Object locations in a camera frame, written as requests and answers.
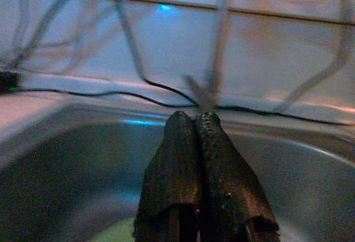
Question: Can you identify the stainless steel sink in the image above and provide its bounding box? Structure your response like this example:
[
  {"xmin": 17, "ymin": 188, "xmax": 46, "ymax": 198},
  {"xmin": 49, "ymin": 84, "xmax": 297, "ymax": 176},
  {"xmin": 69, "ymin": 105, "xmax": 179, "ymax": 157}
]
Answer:
[{"xmin": 0, "ymin": 102, "xmax": 355, "ymax": 242}]

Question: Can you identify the green plate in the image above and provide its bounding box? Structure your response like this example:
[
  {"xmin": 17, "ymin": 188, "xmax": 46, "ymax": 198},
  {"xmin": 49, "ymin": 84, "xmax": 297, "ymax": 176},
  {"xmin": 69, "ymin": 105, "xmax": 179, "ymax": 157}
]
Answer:
[{"xmin": 90, "ymin": 218, "xmax": 137, "ymax": 242}]

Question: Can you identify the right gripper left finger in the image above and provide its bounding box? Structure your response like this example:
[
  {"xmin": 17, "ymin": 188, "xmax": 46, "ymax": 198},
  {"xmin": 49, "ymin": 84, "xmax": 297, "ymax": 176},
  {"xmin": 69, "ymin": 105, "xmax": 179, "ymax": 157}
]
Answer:
[{"xmin": 134, "ymin": 110, "xmax": 202, "ymax": 242}]

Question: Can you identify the black power cable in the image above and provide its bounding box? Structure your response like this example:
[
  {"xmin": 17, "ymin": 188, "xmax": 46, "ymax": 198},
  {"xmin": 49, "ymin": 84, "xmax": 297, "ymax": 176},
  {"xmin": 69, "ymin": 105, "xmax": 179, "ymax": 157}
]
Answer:
[
  {"xmin": 15, "ymin": 86, "xmax": 198, "ymax": 109},
  {"xmin": 112, "ymin": 0, "xmax": 198, "ymax": 107},
  {"xmin": 216, "ymin": 104, "xmax": 355, "ymax": 128}
]

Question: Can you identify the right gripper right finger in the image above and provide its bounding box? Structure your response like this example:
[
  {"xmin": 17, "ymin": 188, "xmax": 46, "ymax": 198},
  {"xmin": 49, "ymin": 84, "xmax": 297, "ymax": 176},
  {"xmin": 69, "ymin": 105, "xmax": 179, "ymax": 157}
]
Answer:
[{"xmin": 195, "ymin": 111, "xmax": 280, "ymax": 242}]

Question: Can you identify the black power adapter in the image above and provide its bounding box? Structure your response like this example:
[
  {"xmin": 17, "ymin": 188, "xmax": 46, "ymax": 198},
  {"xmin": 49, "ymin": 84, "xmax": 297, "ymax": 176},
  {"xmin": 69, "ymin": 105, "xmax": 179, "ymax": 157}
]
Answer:
[{"xmin": 0, "ymin": 69, "xmax": 22, "ymax": 94}]

